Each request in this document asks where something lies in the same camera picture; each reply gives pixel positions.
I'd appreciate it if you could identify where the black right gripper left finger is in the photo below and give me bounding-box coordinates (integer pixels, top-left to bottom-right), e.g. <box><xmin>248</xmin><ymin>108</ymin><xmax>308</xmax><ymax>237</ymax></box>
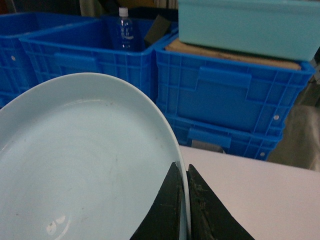
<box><xmin>131</xmin><ymin>162</ymin><xmax>183</xmax><ymax>240</ymax></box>

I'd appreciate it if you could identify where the blue crate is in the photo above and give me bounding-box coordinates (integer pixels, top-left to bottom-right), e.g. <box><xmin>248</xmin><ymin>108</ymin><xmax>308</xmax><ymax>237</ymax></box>
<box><xmin>155</xmin><ymin>46</ymin><xmax>315</xmax><ymax>136</ymax></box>
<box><xmin>165</xmin><ymin>114</ymin><xmax>283</xmax><ymax>161</ymax></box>
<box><xmin>20</xmin><ymin>16</ymin><xmax>177</xmax><ymax>101</ymax></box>
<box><xmin>0</xmin><ymin>12</ymin><xmax>99</xmax><ymax>107</ymax></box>

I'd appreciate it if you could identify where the blue crate lower right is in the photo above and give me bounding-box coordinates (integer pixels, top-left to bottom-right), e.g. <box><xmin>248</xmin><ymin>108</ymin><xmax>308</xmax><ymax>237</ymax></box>
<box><xmin>165</xmin><ymin>114</ymin><xmax>283</xmax><ymax>161</ymax></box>

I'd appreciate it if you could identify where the light blue round tray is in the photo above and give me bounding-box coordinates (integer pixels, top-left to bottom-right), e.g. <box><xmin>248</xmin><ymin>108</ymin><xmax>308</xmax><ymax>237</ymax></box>
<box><xmin>0</xmin><ymin>73</ymin><xmax>191</xmax><ymax>240</ymax></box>

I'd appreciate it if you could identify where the blue crate upper right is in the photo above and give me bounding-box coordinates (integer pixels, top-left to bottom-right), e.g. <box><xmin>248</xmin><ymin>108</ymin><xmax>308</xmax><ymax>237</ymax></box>
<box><xmin>155</xmin><ymin>46</ymin><xmax>315</xmax><ymax>136</ymax></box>

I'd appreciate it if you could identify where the teal plastic bin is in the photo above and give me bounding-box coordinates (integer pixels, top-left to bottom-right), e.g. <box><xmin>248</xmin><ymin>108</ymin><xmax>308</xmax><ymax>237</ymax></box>
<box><xmin>178</xmin><ymin>0</ymin><xmax>320</xmax><ymax>61</ymax></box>

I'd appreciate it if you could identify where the brown cardboard sheet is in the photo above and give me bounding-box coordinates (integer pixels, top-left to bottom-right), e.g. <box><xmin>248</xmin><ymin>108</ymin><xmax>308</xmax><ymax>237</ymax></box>
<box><xmin>165</xmin><ymin>38</ymin><xmax>302</xmax><ymax>71</ymax></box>

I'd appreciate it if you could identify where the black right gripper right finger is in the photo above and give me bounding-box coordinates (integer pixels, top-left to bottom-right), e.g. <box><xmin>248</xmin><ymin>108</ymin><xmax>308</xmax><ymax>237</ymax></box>
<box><xmin>187</xmin><ymin>164</ymin><xmax>253</xmax><ymax>240</ymax></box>

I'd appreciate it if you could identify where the black foam block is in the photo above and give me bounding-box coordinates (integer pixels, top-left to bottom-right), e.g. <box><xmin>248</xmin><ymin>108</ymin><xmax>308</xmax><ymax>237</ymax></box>
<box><xmin>144</xmin><ymin>14</ymin><xmax>172</xmax><ymax>48</ymax></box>

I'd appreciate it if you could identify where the blue crate upper left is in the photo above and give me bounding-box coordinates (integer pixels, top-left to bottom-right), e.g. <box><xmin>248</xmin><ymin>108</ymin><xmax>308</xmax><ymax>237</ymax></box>
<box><xmin>20</xmin><ymin>16</ymin><xmax>177</xmax><ymax>101</ymax></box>

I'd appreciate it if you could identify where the clear water bottle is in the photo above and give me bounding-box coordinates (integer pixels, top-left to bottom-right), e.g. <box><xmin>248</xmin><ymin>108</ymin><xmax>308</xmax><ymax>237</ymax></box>
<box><xmin>115</xmin><ymin>7</ymin><xmax>135</xmax><ymax>51</ymax></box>

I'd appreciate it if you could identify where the blue crate far left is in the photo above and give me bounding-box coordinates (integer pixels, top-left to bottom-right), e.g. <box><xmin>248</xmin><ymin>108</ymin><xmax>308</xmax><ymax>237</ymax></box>
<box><xmin>0</xmin><ymin>12</ymin><xmax>99</xmax><ymax>107</ymax></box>

